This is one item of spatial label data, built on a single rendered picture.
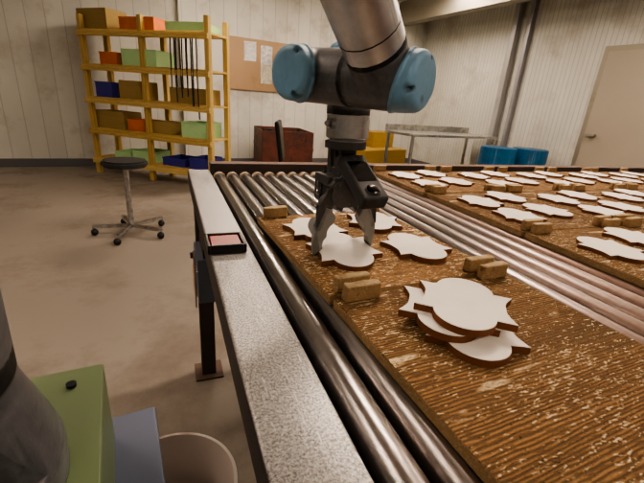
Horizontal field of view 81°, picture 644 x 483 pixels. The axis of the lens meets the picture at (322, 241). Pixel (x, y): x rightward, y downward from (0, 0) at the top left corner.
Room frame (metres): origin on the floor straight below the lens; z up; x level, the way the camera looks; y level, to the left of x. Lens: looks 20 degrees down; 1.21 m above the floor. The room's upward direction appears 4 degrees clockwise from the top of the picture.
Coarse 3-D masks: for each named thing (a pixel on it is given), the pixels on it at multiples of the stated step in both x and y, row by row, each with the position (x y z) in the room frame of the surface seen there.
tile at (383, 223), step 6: (348, 216) 0.92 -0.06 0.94; (354, 216) 0.90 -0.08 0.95; (378, 216) 0.92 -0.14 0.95; (384, 216) 0.92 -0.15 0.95; (354, 222) 0.85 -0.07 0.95; (378, 222) 0.86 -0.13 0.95; (384, 222) 0.86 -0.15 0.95; (390, 222) 0.87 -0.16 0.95; (396, 222) 0.87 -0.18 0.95; (360, 228) 0.83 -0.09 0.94; (378, 228) 0.82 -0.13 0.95; (384, 228) 0.82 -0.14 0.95; (390, 228) 0.83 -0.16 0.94; (396, 228) 0.85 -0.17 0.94
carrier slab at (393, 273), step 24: (288, 216) 0.90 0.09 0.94; (312, 216) 0.91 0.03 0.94; (336, 216) 0.93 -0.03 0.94; (288, 240) 0.73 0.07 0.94; (384, 240) 0.77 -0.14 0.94; (432, 240) 0.80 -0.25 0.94; (312, 264) 0.61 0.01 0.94; (384, 264) 0.64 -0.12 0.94; (408, 264) 0.64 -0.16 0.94; (432, 264) 0.65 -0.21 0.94; (456, 264) 0.66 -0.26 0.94; (384, 288) 0.54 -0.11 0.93
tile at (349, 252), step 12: (324, 240) 0.69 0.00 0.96; (336, 240) 0.70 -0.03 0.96; (348, 240) 0.70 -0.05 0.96; (360, 240) 0.71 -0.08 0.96; (324, 252) 0.64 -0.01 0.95; (336, 252) 0.64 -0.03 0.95; (348, 252) 0.65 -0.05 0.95; (360, 252) 0.65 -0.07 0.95; (372, 252) 0.65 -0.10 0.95; (324, 264) 0.61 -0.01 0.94; (336, 264) 0.61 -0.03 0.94; (348, 264) 0.60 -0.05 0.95; (360, 264) 0.60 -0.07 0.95; (372, 264) 0.62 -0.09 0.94
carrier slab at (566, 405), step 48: (528, 288) 0.58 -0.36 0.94; (384, 336) 0.41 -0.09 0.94; (528, 336) 0.43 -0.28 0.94; (576, 336) 0.44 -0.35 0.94; (624, 336) 0.45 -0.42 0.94; (432, 384) 0.32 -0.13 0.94; (480, 384) 0.33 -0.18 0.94; (528, 384) 0.34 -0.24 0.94; (576, 384) 0.34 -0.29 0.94; (624, 384) 0.35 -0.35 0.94; (480, 432) 0.26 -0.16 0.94; (528, 432) 0.27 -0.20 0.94; (576, 432) 0.27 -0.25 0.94; (624, 432) 0.28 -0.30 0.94; (528, 480) 0.22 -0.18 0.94; (576, 480) 0.22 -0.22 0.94; (624, 480) 0.23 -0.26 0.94
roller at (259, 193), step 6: (240, 174) 1.49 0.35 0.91; (246, 174) 1.46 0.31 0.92; (246, 180) 1.38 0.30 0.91; (252, 180) 1.36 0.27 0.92; (246, 186) 1.35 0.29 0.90; (252, 186) 1.29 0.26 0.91; (258, 186) 1.27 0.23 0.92; (252, 192) 1.26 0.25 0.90; (258, 192) 1.21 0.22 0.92; (264, 192) 1.20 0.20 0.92; (258, 198) 1.17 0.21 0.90; (264, 198) 1.12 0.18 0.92; (270, 198) 1.12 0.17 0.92; (264, 204) 1.09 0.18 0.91; (270, 204) 1.06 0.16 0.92; (276, 204) 1.06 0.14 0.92
